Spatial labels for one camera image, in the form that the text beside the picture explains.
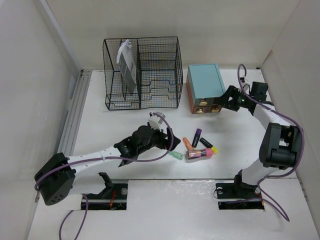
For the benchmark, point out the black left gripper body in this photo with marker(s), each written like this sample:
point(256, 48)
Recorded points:
point(156, 140)

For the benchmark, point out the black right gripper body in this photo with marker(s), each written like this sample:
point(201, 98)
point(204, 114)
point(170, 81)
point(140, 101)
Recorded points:
point(239, 99)

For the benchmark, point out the clear plastic drawer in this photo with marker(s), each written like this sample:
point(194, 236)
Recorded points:
point(203, 107)
point(213, 107)

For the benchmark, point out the pink colourful tube case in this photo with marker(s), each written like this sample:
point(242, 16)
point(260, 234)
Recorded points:
point(199, 153)

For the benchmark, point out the grey paper swatch booklet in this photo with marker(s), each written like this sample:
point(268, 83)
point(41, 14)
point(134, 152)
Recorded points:
point(127, 65)

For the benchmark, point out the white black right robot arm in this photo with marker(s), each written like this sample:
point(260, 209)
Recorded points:
point(280, 148)

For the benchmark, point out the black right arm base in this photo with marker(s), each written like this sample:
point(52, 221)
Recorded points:
point(237, 195)

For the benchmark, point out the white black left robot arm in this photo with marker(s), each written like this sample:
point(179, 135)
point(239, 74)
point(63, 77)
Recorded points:
point(87, 174)

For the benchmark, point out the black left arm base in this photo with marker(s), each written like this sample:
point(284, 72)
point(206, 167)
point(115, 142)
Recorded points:
point(113, 196)

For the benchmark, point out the green highlighter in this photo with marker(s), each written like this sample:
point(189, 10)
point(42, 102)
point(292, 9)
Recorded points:
point(176, 155)

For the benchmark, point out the orange highlighter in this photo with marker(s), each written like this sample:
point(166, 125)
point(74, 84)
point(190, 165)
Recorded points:
point(187, 144)

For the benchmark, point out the teal orange drawer box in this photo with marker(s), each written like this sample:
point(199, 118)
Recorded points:
point(203, 82)

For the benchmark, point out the purple cap black highlighter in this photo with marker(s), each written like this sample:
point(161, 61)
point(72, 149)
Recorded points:
point(196, 137)

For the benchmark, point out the yellow cap black highlighter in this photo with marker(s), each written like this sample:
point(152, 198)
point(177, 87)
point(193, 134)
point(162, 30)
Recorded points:
point(207, 144)

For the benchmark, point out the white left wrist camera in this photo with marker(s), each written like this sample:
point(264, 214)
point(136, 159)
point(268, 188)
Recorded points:
point(155, 120)

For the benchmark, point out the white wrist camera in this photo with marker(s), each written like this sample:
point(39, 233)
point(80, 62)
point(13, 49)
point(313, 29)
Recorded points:
point(155, 120)
point(244, 81)

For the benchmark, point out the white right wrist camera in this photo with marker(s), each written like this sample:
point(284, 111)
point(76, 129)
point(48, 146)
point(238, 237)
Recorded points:
point(244, 81)

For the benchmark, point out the black wire mesh organizer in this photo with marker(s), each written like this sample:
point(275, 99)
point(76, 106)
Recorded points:
point(159, 80)

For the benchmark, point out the aluminium rail left side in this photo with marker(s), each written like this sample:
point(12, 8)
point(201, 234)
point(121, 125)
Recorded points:
point(69, 127)

